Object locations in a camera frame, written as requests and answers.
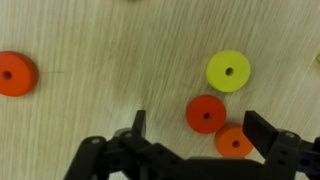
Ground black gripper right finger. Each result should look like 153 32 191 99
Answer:
242 110 320 180

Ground red-orange disc with hole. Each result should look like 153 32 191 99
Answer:
185 94 228 135

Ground light orange disc with hole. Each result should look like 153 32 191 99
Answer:
214 123 255 159

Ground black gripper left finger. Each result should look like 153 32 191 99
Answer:
63 109 188 180

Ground yellow disc with hole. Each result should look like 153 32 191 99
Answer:
205 49 252 94

